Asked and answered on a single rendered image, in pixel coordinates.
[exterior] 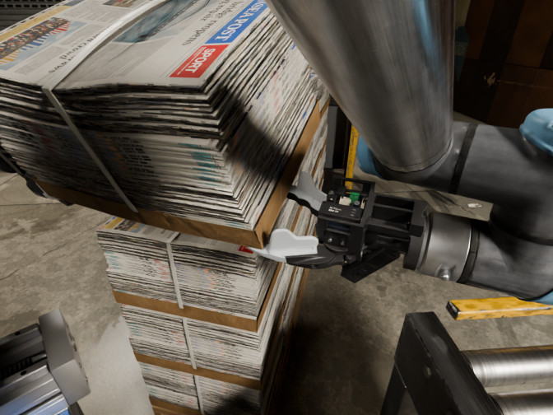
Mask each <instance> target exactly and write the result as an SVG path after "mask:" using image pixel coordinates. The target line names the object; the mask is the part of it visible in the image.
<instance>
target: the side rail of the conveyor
mask: <svg viewBox="0 0 553 415"><path fill-rule="evenodd" d="M393 359H394V361H395V362H396V365H397V368H398V370H399V372H400V374H401V376H402V379H403V381H404V384H405V386H406V387H407V391H408V393H409V395H410V397H411V400H412V402H413V404H414V406H415V408H416V411H417V413H418V415H501V413H500V411H499V409H498V408H497V407H496V406H495V404H494V402H493V401H492V399H491V398H490V396H489V395H488V393H487V392H486V390H485V388H484V387H483V385H482V384H481V382H480V381H479V380H478V378H477V377H476V375H475V373H474V371H473V370H472V368H471V367H470V366H469V364H468V363H467V361H466V359H465V358H464V356H463V355H462V354H461V352H460V350H459V349H458V347H457V345H456V344H455V342H454V341H453V340H452V338H451V337H450V335H449V334H448V331H447V330H446V328H445V327H444V326H443V324H442V323H441V321H440V320H439V318H438V316H437V315H436V313H435V312H434V311H429V312H415V313H406V316H405V319H404V322H403V326H402V331H401V334H400V337H399V340H398V343H397V349H396V351H395V355H394V358H393Z"/></svg>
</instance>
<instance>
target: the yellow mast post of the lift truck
mask: <svg viewBox="0 0 553 415"><path fill-rule="evenodd" d="M358 134H359V133H358V132H357V131H356V129H355V127H354V126H353V125H352V123H351V122H350V120H349V119H348V118H346V132H345V141H344V148H343V157H342V169H343V170H344V177H347V178H352V179H353V173H354V166H355V159H356V148H357V141H358ZM342 186H346V188H347V189H351V186H352V182H349V181H344V180H343V185H342Z"/></svg>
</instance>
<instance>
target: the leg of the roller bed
mask: <svg viewBox="0 0 553 415"><path fill-rule="evenodd" d="M380 415H418V413H417V411H416V408H415V406H414V404H413V402H412V400H411V397H410V395H409V393H408V391H407V387H406V386H405V384H404V381H403V379H402V376H401V374H400V372H399V370H398V368H397V365H396V362H395V363H394V366H393V371H392V374H391V377H390V381H389V383H388V388H387V392H386V394H385V398H384V401H383V406H382V409H381V412H380Z"/></svg>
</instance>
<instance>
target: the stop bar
mask: <svg viewBox="0 0 553 415"><path fill-rule="evenodd" d="M446 309H447V311H448V312H449V313H450V314H451V316H452V317H453V319H454V320H464V319H490V318H504V317H518V316H531V315H553V305H543V304H539V303H536V302H526V301H521V300H519V299H518V298H516V297H513V296H511V297H496V298H482V299H467V300H452V301H448V303H447V305H446Z"/></svg>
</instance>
